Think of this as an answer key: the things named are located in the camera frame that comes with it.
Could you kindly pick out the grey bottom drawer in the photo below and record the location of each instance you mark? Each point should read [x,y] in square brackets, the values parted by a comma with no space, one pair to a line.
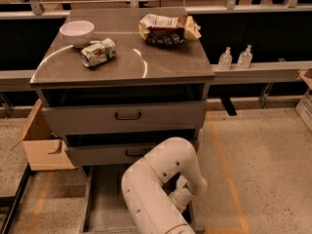
[106,210]

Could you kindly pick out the grey drawer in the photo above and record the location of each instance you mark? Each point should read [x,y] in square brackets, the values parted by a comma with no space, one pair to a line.
[110,154]
[106,210]
[125,118]

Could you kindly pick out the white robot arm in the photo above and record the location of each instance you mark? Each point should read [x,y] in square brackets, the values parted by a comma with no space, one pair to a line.
[158,187]

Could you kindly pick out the grey top drawer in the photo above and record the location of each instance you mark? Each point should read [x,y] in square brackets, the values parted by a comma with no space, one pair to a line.
[125,118]

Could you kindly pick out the grey middle drawer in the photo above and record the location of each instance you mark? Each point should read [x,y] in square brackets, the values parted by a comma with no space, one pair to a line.
[110,154]

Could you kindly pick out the grey drawer cabinet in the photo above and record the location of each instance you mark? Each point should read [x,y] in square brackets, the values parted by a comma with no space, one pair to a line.
[139,73]

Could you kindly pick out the open cardboard box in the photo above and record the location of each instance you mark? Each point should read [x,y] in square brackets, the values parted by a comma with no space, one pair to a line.
[44,150]

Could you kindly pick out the open chip bag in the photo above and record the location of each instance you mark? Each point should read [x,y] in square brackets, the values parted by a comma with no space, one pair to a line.
[166,31]

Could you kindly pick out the left clear sanitizer bottle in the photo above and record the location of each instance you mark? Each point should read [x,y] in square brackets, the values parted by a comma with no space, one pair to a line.
[225,60]

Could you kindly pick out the clear sanitizer bottle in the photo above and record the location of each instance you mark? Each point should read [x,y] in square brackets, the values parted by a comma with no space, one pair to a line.
[245,57]
[225,60]

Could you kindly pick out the white box at right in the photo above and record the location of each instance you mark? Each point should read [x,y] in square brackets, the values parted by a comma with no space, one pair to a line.
[304,107]

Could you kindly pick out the right clear sanitizer bottle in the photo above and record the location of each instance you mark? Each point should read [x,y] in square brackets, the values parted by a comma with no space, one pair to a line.
[245,57]

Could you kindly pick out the white bowl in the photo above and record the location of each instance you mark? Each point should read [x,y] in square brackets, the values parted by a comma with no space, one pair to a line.
[78,33]

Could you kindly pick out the black floor frame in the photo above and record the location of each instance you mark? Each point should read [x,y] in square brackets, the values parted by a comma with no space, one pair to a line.
[12,202]

